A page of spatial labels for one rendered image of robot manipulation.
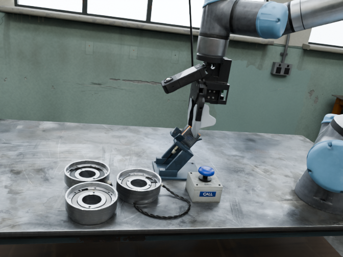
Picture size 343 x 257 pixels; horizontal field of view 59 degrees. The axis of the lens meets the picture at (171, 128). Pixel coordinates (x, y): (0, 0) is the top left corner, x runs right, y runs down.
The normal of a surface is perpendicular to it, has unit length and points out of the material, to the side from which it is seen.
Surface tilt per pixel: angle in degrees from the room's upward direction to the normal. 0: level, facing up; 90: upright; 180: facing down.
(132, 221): 0
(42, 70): 90
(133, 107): 90
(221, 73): 90
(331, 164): 97
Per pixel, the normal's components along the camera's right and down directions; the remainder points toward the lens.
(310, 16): -0.43, 0.55
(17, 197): 0.12, -0.94
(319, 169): -0.57, 0.33
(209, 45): -0.32, 0.29
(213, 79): 0.16, 0.36
